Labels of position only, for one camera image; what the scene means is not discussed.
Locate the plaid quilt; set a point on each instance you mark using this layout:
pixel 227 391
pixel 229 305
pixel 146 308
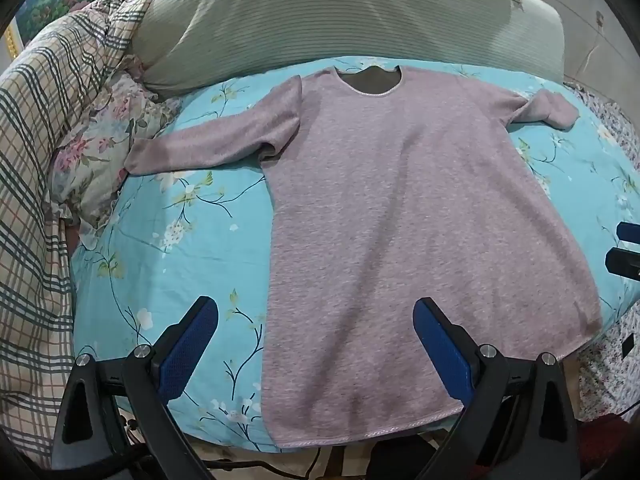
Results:
pixel 30 210

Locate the small-flowered white bed sheet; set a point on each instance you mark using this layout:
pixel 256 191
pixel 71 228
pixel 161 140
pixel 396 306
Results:
pixel 610 125

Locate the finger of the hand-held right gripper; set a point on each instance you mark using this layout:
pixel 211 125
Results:
pixel 624 263
pixel 629 233

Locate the pink knit top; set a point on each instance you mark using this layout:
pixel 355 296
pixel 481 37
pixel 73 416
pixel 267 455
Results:
pixel 400 210

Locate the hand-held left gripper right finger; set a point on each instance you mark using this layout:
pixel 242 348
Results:
pixel 440 350

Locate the floral pillow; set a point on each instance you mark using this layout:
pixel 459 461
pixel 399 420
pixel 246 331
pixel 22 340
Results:
pixel 100 150

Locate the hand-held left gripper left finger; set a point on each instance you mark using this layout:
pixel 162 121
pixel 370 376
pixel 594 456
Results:
pixel 187 355

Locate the turquoise floral bed sheet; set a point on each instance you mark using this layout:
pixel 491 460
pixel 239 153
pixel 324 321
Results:
pixel 200 260

